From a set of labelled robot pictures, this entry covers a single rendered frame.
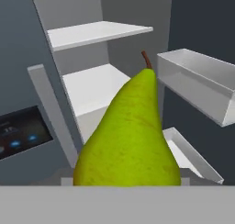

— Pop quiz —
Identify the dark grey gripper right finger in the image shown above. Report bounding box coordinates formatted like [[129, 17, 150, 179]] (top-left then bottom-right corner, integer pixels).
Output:
[[179, 167, 215, 187]]

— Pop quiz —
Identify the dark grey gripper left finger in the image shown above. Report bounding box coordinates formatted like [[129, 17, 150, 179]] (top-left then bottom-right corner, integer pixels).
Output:
[[34, 167, 75, 187]]

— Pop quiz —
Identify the green pear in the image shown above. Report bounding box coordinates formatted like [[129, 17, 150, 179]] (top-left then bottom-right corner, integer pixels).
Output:
[[73, 50, 183, 187]]

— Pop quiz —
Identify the white fridge door bin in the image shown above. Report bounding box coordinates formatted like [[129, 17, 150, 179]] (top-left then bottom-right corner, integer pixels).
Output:
[[156, 48, 235, 128], [162, 126, 225, 185]]

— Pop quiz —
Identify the white fridge shelf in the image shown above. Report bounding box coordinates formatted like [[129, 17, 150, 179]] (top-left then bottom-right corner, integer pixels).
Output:
[[62, 62, 132, 145], [46, 20, 154, 53]]

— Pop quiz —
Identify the grey fridge door with dispenser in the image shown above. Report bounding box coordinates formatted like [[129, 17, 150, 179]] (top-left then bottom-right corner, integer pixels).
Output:
[[0, 0, 84, 186]]

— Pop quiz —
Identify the dark grey open fridge door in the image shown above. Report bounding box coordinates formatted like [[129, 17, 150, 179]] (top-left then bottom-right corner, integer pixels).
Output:
[[159, 0, 235, 186]]

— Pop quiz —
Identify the grey fridge body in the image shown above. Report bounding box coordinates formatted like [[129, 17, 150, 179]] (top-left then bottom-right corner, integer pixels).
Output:
[[28, 0, 174, 149]]

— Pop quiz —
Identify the pale grey fridge door handle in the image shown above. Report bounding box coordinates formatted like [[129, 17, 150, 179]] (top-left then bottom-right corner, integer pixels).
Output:
[[27, 63, 81, 169]]

